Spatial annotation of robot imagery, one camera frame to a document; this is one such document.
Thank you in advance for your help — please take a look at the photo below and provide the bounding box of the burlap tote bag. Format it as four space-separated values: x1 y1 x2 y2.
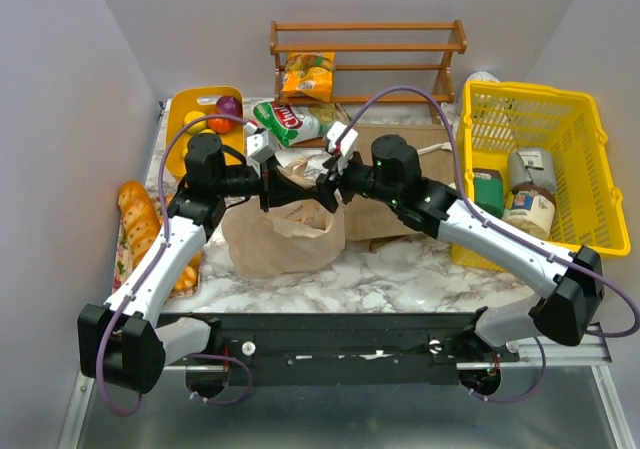
345 124 455 252

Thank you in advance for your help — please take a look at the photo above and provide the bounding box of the orange plastic grocery bag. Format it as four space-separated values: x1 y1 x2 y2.
220 156 347 280

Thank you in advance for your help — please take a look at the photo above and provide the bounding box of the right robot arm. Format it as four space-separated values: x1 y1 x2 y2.
325 130 604 357

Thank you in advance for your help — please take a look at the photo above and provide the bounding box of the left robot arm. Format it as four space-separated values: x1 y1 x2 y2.
78 132 338 395

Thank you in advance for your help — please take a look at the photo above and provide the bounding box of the orange tomato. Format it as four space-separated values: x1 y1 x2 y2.
207 114 235 134

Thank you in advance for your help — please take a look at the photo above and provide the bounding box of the yellow lemon squash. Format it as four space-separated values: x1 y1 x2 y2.
171 129 213 165

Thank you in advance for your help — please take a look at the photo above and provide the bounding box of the green white Chulz chips bag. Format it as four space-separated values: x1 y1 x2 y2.
253 101 350 148

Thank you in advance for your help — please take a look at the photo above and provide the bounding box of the yellow round squash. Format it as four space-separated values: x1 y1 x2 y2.
183 110 208 134

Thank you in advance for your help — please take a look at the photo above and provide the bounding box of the purple onion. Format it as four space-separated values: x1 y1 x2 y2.
216 96 243 118

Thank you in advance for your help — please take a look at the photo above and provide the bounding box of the yellow plastic bin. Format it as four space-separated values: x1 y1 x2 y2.
165 86 246 182

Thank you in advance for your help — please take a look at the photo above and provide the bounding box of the long baguette bread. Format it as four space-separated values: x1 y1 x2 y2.
117 180 164 275

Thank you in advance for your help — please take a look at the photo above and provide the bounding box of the wooden shelf rack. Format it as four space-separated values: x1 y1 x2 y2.
269 19 468 106

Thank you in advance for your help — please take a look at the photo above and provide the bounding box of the yellow chips bag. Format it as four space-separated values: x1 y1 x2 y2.
282 52 335 102

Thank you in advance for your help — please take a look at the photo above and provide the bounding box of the green box in basket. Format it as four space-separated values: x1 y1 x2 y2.
473 168 504 218

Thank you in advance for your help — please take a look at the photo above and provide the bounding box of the grey wrapped package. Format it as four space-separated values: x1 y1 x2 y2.
507 147 557 195

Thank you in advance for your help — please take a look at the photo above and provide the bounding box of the brown labelled jar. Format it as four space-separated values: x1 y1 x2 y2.
503 185 556 239

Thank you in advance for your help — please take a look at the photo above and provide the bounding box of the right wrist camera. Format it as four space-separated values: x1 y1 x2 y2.
324 122 358 174

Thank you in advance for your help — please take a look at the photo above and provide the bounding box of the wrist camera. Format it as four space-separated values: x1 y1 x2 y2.
244 121 279 174
324 122 358 174

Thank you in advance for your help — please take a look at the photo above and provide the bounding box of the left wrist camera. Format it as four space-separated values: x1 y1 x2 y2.
244 121 279 174

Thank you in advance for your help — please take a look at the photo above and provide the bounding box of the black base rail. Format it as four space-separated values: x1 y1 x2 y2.
154 311 521 388

